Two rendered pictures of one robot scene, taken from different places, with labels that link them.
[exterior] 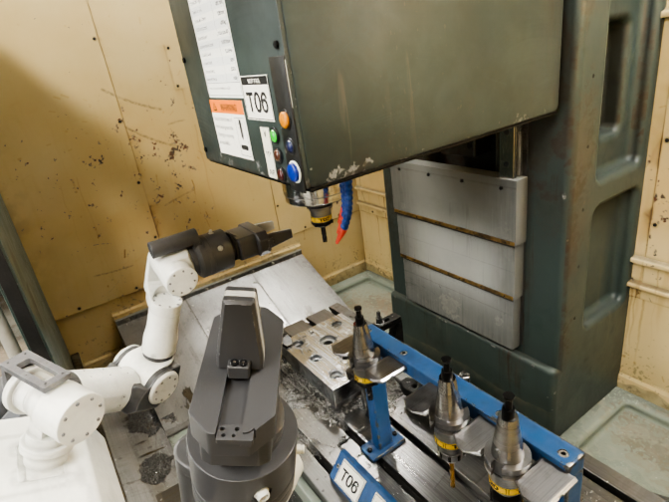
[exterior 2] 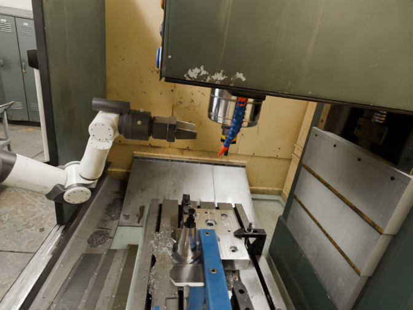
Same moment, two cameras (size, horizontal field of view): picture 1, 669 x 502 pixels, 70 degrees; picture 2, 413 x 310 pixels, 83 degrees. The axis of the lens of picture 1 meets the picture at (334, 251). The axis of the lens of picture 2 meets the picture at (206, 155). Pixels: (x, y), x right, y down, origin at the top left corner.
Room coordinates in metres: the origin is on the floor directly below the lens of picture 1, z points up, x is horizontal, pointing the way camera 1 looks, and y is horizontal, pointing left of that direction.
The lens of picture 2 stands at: (0.40, -0.19, 1.61)
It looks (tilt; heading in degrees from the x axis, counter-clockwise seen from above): 21 degrees down; 22
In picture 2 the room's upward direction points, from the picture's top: 9 degrees clockwise
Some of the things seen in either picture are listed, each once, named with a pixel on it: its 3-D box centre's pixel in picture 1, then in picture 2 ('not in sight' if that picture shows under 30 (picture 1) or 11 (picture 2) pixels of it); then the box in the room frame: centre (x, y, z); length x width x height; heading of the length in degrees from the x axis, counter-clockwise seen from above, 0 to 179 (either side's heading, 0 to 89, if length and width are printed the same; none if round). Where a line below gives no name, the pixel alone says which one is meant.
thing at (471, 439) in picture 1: (476, 437); not in sight; (0.54, -0.17, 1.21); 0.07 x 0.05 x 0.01; 121
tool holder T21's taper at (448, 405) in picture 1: (448, 394); not in sight; (0.58, -0.14, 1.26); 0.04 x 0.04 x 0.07
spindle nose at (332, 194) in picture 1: (314, 171); (235, 101); (1.09, 0.02, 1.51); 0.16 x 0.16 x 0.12
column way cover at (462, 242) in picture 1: (452, 249); (329, 208); (1.32, -0.36, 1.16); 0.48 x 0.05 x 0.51; 31
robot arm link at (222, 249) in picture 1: (233, 244); (155, 126); (0.97, 0.22, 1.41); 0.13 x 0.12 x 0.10; 31
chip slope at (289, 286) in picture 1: (255, 335); (192, 197); (1.66, 0.37, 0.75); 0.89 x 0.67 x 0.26; 121
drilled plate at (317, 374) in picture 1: (337, 354); (211, 235); (1.14, 0.03, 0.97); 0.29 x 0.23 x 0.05; 31
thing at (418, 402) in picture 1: (424, 399); not in sight; (0.63, -0.11, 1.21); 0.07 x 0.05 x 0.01; 121
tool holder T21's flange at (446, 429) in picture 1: (449, 417); not in sight; (0.58, -0.14, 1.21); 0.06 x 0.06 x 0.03
